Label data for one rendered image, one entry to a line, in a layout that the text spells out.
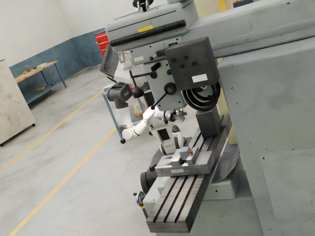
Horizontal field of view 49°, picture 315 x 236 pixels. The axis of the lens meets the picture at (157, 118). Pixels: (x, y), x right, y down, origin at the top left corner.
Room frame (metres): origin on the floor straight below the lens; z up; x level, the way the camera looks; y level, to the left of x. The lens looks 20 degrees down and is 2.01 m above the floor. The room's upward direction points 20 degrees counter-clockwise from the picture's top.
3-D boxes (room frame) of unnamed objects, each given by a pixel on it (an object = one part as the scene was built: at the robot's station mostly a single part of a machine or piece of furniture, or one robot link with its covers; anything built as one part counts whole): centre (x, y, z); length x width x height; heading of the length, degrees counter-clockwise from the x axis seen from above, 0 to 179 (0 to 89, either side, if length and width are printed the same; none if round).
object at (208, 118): (2.38, -0.35, 1.01); 0.22 x 0.12 x 0.20; 158
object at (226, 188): (2.02, -0.14, 0.77); 0.50 x 0.35 x 0.12; 61
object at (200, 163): (1.95, -0.06, 0.96); 0.35 x 0.15 x 0.11; 61
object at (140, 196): (2.27, 0.30, 0.61); 0.16 x 0.12 x 0.12; 61
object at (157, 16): (2.02, -0.15, 1.81); 0.47 x 0.26 x 0.16; 61
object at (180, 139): (2.87, -0.04, 0.68); 0.21 x 0.20 x 0.13; 167
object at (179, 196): (2.06, -0.16, 0.87); 1.24 x 0.23 x 0.08; 151
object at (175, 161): (1.96, -0.04, 1.00); 0.15 x 0.06 x 0.04; 151
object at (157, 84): (2.02, -0.14, 1.47); 0.21 x 0.19 x 0.32; 151
